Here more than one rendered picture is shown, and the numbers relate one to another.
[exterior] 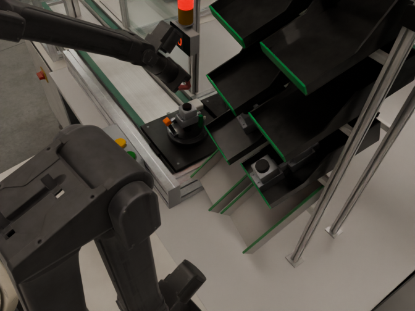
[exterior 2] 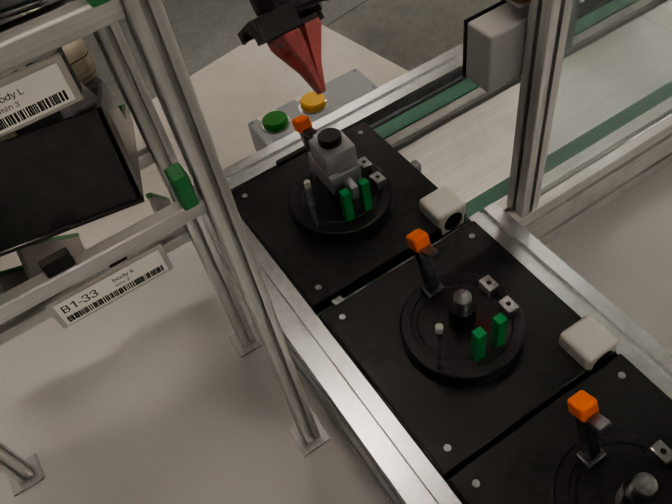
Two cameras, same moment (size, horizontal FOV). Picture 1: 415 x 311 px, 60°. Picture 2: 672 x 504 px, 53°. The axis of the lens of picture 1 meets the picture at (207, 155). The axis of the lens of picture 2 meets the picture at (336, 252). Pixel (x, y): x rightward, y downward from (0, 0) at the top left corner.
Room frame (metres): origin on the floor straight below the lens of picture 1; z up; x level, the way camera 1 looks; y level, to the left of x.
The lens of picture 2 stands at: (1.00, -0.54, 1.65)
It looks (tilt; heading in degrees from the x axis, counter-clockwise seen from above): 51 degrees down; 104
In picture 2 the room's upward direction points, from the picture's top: 12 degrees counter-clockwise
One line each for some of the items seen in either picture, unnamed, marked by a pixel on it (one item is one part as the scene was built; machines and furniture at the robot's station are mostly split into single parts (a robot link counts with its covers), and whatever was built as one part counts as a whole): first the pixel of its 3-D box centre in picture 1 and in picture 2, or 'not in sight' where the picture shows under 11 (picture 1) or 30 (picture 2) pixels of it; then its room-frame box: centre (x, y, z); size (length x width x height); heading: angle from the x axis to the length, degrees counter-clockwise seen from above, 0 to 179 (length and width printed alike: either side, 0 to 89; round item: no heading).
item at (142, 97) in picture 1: (152, 96); (516, 145); (1.12, 0.24, 0.91); 0.84 x 0.28 x 0.10; 37
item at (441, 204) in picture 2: (195, 107); (442, 211); (1.01, 0.06, 0.97); 0.05 x 0.05 x 0.04; 37
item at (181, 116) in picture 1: (189, 112); (336, 160); (0.88, 0.07, 1.06); 0.08 x 0.04 x 0.07; 125
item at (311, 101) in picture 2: (120, 144); (313, 103); (0.81, 0.30, 0.96); 0.04 x 0.04 x 0.02
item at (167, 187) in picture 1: (114, 115); (432, 94); (1.00, 0.36, 0.91); 0.89 x 0.06 x 0.11; 37
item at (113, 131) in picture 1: (121, 150); (316, 118); (0.81, 0.30, 0.93); 0.21 x 0.07 x 0.06; 37
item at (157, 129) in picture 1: (187, 134); (342, 207); (0.87, 0.07, 0.96); 0.24 x 0.24 x 0.02; 37
